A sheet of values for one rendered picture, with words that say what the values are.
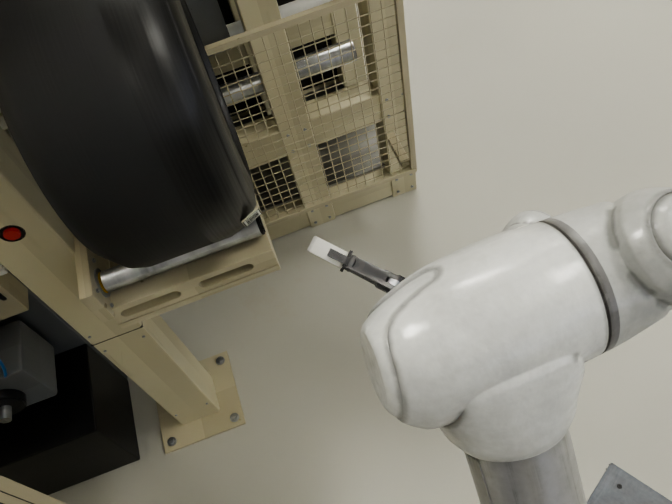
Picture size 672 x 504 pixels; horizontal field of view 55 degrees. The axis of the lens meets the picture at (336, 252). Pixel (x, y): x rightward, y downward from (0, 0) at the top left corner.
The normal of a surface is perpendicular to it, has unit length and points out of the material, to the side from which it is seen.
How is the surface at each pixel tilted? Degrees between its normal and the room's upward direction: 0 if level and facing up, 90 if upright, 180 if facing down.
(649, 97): 0
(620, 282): 33
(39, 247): 90
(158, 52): 42
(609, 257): 17
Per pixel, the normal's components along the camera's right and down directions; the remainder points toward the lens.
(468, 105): -0.16, -0.54
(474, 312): -0.11, -0.35
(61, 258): 0.32, 0.76
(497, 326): 0.00, -0.12
